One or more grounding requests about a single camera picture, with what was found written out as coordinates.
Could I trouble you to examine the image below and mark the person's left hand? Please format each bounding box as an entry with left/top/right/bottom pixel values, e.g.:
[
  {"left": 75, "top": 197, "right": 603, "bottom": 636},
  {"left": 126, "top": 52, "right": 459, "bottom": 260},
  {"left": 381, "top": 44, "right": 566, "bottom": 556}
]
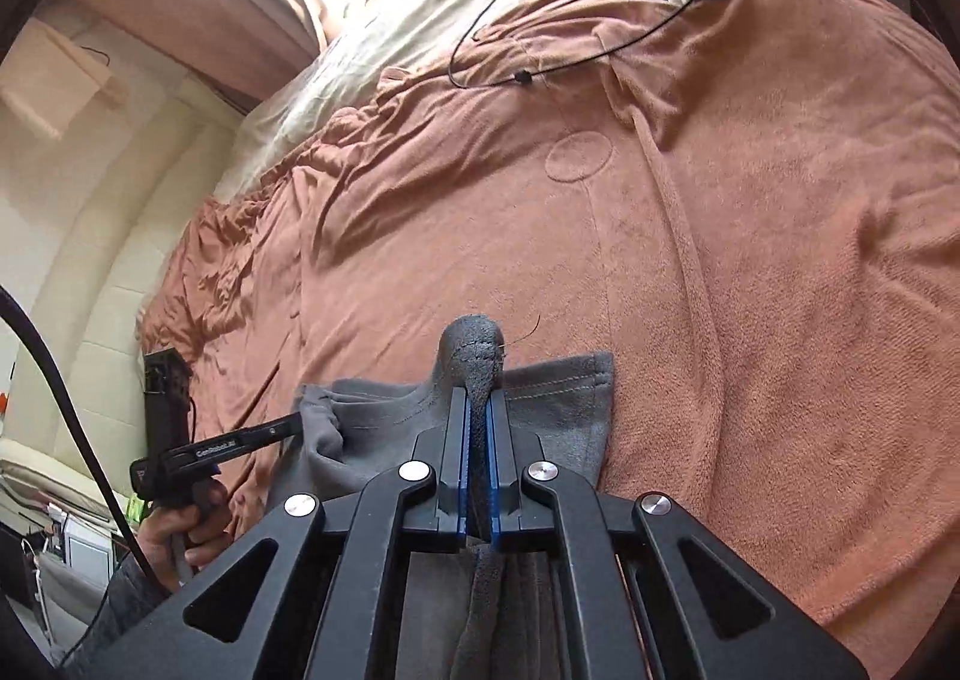
[{"left": 135, "top": 483, "right": 235, "bottom": 595}]

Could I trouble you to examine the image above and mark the cream padded headboard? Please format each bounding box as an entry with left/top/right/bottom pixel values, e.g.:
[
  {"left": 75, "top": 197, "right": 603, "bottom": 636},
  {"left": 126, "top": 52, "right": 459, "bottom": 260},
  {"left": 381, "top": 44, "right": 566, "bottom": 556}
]
[{"left": 0, "top": 103, "right": 248, "bottom": 486}]

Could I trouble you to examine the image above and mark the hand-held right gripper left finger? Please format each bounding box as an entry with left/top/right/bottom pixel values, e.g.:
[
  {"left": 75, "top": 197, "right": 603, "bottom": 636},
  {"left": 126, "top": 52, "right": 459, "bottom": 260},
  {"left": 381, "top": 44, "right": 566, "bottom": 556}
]
[{"left": 82, "top": 387, "right": 471, "bottom": 680}]

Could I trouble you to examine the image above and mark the thick black cable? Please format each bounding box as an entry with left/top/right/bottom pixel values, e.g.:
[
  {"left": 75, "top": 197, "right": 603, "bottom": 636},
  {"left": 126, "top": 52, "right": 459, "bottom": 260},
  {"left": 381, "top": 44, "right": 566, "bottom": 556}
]
[{"left": 0, "top": 286, "right": 162, "bottom": 583}]

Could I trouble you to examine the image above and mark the orange-brown blanket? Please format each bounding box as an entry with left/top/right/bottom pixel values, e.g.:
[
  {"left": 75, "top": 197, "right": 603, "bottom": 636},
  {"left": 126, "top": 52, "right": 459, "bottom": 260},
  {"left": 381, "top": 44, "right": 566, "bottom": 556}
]
[{"left": 139, "top": 0, "right": 960, "bottom": 651}]

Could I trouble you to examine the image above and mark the grey T-shirt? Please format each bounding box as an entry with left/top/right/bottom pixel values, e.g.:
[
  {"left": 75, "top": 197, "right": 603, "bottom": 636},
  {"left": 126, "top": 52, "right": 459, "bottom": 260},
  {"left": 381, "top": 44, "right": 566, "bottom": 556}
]
[{"left": 270, "top": 312, "right": 616, "bottom": 680}]

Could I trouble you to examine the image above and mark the person's left forearm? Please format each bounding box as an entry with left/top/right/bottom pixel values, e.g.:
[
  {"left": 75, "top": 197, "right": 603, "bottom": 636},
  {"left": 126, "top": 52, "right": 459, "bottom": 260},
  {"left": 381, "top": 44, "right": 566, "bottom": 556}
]
[{"left": 64, "top": 552, "right": 185, "bottom": 673}]

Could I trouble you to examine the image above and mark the white storage box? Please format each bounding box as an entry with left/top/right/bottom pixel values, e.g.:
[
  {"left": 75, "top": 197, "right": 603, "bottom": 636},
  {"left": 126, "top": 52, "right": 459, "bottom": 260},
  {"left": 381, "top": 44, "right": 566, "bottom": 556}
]
[{"left": 64, "top": 515, "right": 117, "bottom": 568}]

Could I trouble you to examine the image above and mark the cream bedsheet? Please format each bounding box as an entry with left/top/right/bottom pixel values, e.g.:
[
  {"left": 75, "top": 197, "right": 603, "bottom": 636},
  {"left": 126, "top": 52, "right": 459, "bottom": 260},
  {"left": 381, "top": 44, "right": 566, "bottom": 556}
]
[{"left": 214, "top": 0, "right": 743, "bottom": 201}]

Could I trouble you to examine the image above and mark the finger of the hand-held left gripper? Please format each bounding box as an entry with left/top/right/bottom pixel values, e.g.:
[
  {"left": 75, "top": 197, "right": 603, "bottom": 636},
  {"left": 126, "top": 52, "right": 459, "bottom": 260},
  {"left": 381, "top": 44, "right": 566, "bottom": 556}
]
[{"left": 241, "top": 413, "right": 305, "bottom": 450}]

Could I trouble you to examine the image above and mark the beige hanging cloth bag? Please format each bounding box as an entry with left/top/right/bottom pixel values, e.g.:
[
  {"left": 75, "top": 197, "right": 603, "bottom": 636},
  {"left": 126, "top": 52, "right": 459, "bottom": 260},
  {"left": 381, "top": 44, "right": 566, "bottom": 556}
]
[{"left": 0, "top": 20, "right": 128, "bottom": 142}]

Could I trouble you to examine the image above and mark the thin black cable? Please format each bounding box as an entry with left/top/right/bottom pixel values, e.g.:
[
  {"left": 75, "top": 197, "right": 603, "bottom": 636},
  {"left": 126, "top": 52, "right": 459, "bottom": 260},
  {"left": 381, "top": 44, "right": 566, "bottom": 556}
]
[{"left": 448, "top": 0, "right": 743, "bottom": 89}]

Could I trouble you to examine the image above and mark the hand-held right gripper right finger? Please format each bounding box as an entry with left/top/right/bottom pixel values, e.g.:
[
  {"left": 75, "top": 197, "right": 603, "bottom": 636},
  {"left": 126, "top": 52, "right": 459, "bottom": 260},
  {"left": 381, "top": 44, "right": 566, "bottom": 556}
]
[{"left": 486, "top": 397, "right": 871, "bottom": 680}]

